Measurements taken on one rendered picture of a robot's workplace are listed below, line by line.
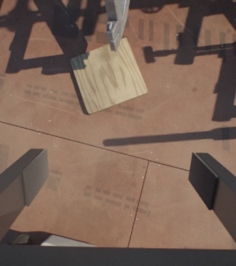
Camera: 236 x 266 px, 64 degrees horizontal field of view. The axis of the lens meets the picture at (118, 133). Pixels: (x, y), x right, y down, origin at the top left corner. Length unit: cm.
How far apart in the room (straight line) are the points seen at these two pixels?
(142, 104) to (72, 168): 45
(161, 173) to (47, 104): 65
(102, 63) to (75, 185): 61
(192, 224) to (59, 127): 75
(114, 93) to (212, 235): 76
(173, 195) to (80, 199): 42
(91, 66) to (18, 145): 54
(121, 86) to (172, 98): 25
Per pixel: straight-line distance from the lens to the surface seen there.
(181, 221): 95
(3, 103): 116
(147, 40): 107
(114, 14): 78
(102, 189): 92
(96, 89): 95
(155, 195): 91
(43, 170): 16
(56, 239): 94
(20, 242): 97
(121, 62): 99
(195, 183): 17
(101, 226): 96
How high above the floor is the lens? 89
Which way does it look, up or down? 81 degrees down
